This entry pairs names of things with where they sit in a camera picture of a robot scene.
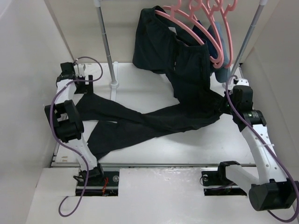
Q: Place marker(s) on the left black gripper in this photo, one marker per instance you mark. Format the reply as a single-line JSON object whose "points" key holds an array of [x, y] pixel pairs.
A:
{"points": [[88, 88]]}

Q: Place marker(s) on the black trousers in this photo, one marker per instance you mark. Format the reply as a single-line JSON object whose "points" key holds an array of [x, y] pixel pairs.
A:
{"points": [[163, 47], [119, 127]]}

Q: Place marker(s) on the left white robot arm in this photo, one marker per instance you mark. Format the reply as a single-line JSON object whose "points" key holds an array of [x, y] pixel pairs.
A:
{"points": [[66, 123]]}

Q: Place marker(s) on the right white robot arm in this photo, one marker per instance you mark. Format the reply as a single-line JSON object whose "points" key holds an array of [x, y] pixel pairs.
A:
{"points": [[272, 189]]}

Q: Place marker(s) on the navy trousers on hanger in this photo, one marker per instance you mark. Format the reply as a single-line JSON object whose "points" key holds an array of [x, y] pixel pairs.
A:
{"points": [[211, 48]]}

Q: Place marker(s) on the pink hanger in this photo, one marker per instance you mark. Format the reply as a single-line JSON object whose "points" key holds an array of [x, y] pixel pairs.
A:
{"points": [[216, 41], [217, 7], [176, 9]]}

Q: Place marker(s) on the black trousers on hanger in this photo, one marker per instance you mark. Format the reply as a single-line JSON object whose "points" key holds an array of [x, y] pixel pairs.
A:
{"points": [[163, 47]]}

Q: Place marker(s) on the left white rack foot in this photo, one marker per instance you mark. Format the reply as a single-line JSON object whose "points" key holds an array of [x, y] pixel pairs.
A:
{"points": [[114, 93]]}

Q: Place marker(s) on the right rack pole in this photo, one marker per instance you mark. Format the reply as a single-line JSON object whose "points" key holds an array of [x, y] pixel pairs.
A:
{"points": [[248, 35]]}

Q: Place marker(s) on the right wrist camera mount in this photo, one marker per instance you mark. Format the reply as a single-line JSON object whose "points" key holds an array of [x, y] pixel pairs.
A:
{"points": [[241, 82]]}

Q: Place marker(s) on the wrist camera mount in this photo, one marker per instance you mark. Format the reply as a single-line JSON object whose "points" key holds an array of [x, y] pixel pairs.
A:
{"points": [[80, 69], [241, 82]]}

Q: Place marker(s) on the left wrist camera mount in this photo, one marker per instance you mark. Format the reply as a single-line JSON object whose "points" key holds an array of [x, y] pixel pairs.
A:
{"points": [[80, 69]]}

